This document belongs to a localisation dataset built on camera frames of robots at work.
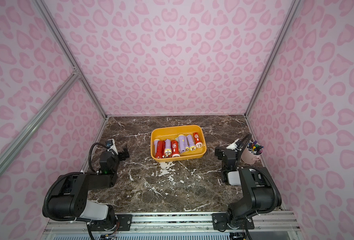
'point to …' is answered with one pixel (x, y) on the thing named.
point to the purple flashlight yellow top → (155, 143)
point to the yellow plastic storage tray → (161, 134)
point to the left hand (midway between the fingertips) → (119, 145)
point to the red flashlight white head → (174, 149)
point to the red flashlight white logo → (197, 140)
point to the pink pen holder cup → (250, 154)
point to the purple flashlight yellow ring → (167, 150)
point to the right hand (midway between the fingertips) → (228, 145)
